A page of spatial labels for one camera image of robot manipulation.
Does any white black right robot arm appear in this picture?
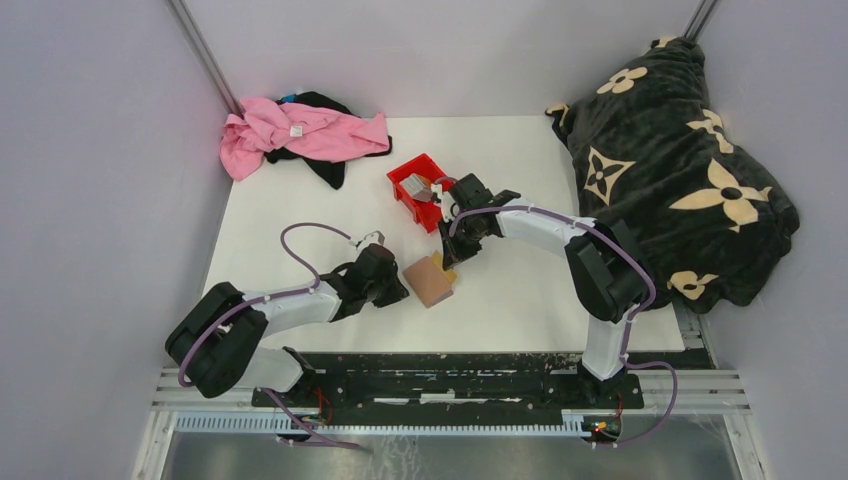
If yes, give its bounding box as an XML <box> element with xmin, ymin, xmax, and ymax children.
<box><xmin>430</xmin><ymin>174</ymin><xmax>656</xmax><ymax>408</ymax></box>

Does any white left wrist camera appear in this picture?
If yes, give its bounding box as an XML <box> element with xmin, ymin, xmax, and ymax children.
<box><xmin>351</xmin><ymin>230</ymin><xmax>385</xmax><ymax>252</ymax></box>

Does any red plastic bin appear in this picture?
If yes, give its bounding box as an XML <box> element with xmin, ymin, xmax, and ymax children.
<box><xmin>386</xmin><ymin>153</ymin><xmax>456</xmax><ymax>233</ymax></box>

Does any aluminium rail frame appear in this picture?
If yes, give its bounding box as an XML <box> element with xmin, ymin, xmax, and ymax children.
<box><xmin>130</xmin><ymin>369</ymin><xmax>766</xmax><ymax>479</ymax></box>

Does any tan leather card holder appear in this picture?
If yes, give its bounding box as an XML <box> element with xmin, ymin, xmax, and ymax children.
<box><xmin>403</xmin><ymin>254</ymin><xmax>457</xmax><ymax>308</ymax></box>

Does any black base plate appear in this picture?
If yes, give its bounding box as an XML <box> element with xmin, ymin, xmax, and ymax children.
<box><xmin>251</xmin><ymin>351</ymin><xmax>645</xmax><ymax>409</ymax></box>

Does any stack of credit cards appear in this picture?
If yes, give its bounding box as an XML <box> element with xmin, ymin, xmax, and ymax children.
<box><xmin>399</xmin><ymin>173</ymin><xmax>432</xmax><ymax>203</ymax></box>

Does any black floral blanket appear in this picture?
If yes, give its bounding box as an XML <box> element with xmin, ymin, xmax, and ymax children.
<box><xmin>546</xmin><ymin>37</ymin><xmax>800</xmax><ymax>314</ymax></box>

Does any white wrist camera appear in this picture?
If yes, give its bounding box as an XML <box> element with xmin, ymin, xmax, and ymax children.
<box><xmin>351</xmin><ymin>230</ymin><xmax>385</xmax><ymax>252</ymax></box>
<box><xmin>430</xmin><ymin>184</ymin><xmax>458</xmax><ymax>224</ymax></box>

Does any pink cloth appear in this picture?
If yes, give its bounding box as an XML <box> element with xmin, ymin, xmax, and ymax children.
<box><xmin>219</xmin><ymin>97</ymin><xmax>391</xmax><ymax>181</ymax></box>

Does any yellow credit card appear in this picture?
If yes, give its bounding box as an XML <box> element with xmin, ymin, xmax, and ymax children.
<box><xmin>430</xmin><ymin>251</ymin><xmax>458</xmax><ymax>285</ymax></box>

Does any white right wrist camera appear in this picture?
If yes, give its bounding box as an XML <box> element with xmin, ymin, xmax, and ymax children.
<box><xmin>430</xmin><ymin>184</ymin><xmax>458</xmax><ymax>224</ymax></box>

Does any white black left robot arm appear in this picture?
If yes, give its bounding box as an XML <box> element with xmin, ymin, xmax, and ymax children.
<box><xmin>165</xmin><ymin>243</ymin><xmax>409</xmax><ymax>407</ymax></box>

